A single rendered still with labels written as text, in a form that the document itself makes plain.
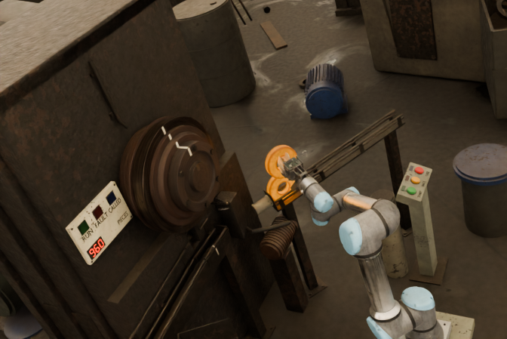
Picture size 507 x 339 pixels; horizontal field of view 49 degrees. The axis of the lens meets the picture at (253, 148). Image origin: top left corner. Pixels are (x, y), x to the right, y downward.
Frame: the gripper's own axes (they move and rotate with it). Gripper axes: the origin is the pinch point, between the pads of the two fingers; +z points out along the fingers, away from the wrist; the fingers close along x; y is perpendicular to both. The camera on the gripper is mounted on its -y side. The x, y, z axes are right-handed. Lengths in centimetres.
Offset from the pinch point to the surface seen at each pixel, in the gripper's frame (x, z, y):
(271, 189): 5.6, 2.8, -20.2
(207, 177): 36.3, -5.8, 18.7
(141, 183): 61, -7, 34
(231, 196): 25.0, 6.1, -14.4
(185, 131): 35.2, 8.2, 33.1
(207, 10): -69, 236, -68
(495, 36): -165, 26, -29
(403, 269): -40, -40, -79
